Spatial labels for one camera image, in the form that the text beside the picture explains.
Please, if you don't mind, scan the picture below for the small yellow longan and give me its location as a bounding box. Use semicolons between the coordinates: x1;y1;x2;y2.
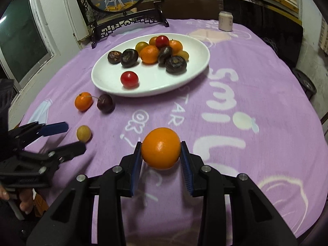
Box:
76;125;92;143

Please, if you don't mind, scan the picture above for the small orange kumquat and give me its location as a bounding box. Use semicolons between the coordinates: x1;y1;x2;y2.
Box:
74;92;93;112

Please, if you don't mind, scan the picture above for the large orange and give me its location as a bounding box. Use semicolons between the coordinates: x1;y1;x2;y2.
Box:
141;127;181;170

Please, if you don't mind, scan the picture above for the red cherry tomato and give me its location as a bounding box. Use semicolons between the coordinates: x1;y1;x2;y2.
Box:
155;35;170;49
120;71;139;88

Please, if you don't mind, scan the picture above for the brown passion fruit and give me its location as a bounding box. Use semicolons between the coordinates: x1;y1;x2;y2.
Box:
107;51;122;64

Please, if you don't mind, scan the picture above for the yellow orange fruit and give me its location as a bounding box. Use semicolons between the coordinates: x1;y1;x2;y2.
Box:
135;42;149;54

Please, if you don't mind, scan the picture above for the dark mangosteen large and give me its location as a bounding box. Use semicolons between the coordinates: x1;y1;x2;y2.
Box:
165;56;187;74

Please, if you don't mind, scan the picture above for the left hand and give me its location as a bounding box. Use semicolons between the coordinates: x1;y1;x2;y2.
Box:
0;184;35;214

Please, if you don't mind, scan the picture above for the dark cherry with stem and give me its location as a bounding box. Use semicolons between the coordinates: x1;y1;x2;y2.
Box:
87;94;115;114

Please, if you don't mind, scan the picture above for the purple tablecloth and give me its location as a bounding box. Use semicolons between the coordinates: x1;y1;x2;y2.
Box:
23;20;327;237

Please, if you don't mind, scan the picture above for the white oval plate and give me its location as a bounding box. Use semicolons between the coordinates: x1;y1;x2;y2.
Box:
91;33;210;97

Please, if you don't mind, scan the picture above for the dark mangosteen on plate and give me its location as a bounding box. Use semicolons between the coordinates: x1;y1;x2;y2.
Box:
121;48;139;67

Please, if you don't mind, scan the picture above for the mandarin on plate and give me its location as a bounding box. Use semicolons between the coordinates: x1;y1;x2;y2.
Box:
140;45;159;64
169;39;183;55

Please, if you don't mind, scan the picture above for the dark mangosteen right plate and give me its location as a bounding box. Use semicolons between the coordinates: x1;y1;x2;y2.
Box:
157;46;172;66

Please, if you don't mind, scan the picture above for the small yellow fruit plate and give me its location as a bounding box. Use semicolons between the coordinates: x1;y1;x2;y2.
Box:
176;50;190;62

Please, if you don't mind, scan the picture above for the round painted screen stand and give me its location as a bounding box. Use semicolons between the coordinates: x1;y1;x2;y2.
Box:
77;0;169;49

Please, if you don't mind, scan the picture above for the black chair back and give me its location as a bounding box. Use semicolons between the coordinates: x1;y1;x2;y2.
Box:
223;0;304;69

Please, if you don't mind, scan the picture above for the white ceramic cup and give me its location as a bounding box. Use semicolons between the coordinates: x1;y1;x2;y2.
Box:
219;11;233;32

